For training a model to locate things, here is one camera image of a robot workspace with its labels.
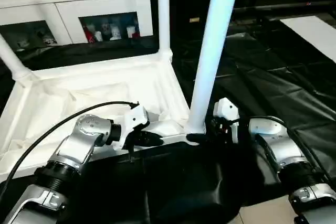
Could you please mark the white plastic table top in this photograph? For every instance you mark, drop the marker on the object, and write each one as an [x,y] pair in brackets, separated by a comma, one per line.
[79,82]

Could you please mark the white plastic table leg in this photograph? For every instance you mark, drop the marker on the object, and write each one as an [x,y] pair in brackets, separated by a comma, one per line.
[164,14]
[13,61]
[215,40]

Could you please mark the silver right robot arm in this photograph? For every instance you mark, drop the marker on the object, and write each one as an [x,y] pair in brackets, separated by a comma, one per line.
[278,145]

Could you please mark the black work surface mat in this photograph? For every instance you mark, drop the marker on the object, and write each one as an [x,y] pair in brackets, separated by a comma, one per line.
[283,98]

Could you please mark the white flat side panel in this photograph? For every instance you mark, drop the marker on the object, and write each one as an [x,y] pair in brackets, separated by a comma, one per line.
[315,35]

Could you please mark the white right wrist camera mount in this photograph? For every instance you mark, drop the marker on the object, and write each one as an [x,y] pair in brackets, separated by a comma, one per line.
[227,109]

